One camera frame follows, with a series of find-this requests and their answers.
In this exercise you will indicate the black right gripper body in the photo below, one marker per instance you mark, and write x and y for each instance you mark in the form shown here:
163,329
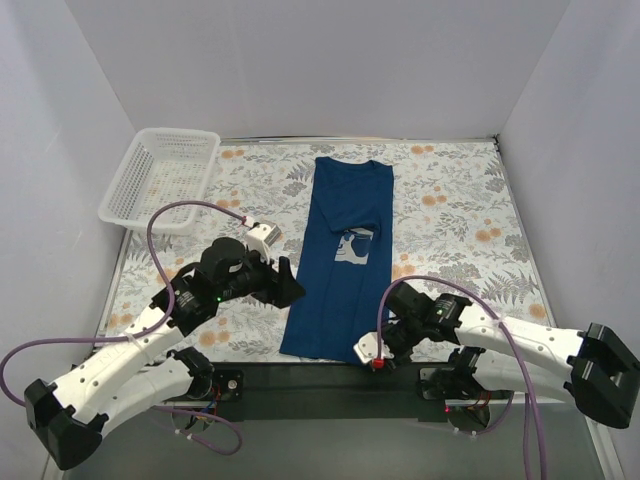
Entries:
393,347

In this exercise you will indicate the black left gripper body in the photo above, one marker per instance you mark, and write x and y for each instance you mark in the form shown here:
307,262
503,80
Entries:
273,281

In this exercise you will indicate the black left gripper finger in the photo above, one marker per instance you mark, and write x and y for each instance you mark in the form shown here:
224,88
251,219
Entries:
285,296
287,283

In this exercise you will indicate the blue t shirt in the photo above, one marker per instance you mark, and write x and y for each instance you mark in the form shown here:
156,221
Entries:
345,263

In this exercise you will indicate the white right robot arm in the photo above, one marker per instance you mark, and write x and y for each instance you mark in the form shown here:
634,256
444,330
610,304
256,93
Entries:
590,368

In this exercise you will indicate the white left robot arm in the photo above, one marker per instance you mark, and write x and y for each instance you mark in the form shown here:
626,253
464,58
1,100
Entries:
72,414

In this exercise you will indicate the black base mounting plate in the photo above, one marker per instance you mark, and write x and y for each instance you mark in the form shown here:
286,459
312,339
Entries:
327,391

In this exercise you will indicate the white plastic basket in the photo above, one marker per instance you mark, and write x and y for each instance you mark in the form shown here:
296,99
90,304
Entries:
161,166

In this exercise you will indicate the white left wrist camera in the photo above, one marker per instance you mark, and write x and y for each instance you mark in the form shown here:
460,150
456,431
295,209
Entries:
260,237

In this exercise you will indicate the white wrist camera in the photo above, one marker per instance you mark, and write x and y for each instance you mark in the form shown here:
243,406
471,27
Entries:
260,237
371,351

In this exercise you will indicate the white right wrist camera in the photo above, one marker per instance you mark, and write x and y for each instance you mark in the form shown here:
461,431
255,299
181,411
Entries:
371,351

